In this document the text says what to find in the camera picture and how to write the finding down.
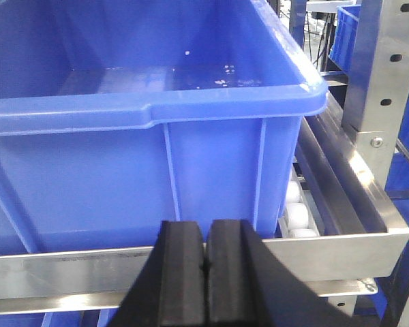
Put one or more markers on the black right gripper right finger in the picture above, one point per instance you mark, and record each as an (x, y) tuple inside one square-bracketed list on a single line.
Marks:
[(249, 286)]

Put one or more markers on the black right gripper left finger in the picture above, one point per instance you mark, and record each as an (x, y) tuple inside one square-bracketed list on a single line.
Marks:
[(169, 291)]

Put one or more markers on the white roller track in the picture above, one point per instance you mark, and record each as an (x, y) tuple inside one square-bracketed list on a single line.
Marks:
[(297, 220)]

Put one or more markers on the large blue bin right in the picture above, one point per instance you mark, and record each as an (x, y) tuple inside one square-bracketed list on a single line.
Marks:
[(118, 115)]

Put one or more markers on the blue bin far right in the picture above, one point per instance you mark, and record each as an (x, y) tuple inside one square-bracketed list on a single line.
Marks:
[(345, 34)]

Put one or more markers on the steel shelf front rail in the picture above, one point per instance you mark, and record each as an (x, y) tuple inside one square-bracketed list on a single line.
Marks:
[(99, 279)]

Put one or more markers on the perforated metal shelf post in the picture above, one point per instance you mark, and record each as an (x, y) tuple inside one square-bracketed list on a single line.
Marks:
[(378, 83)]

